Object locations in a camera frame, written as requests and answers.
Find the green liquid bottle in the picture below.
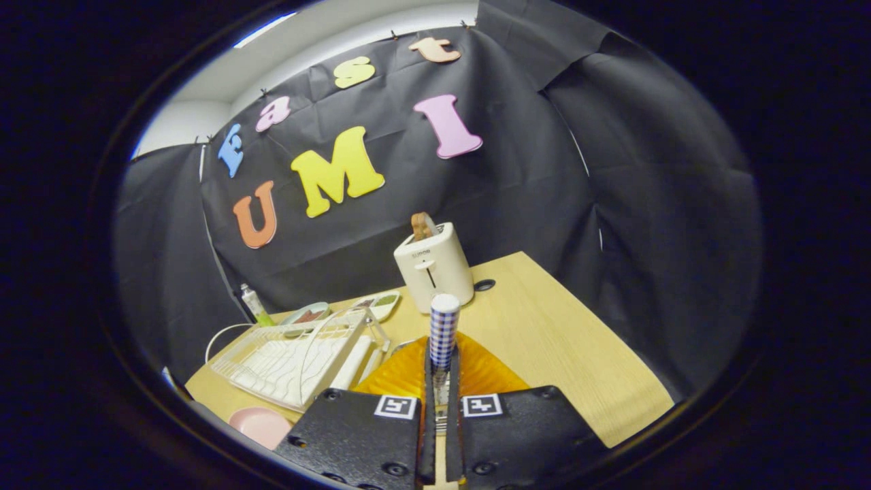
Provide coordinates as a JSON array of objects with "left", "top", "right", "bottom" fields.
[{"left": 240, "top": 284, "right": 275, "bottom": 327}]

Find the brown toast slice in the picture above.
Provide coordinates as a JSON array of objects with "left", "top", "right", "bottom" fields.
[{"left": 411, "top": 212, "right": 440, "bottom": 242}]

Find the white toaster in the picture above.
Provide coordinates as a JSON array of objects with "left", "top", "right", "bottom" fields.
[{"left": 393, "top": 222, "right": 475, "bottom": 314}]

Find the white wire dish rack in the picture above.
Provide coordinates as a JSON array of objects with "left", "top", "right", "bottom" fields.
[{"left": 205, "top": 306, "right": 392, "bottom": 414}]

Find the pink plate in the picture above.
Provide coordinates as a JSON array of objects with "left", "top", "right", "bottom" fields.
[{"left": 228, "top": 406, "right": 293, "bottom": 451}]

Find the blue checkered handle spoon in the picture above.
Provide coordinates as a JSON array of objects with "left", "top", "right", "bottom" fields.
[{"left": 429, "top": 293, "right": 461, "bottom": 436}]

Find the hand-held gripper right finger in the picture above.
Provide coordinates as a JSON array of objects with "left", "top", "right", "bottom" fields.
[{"left": 446, "top": 331, "right": 606, "bottom": 490}]

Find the light green plate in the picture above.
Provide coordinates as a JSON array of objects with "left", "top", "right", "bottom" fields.
[{"left": 280, "top": 301, "right": 331, "bottom": 326}]

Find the white divided grain tray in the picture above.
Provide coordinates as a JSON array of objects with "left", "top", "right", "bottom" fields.
[{"left": 352, "top": 291, "right": 402, "bottom": 323}]

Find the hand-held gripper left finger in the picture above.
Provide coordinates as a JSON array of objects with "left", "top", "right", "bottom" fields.
[{"left": 276, "top": 337, "right": 437, "bottom": 490}]

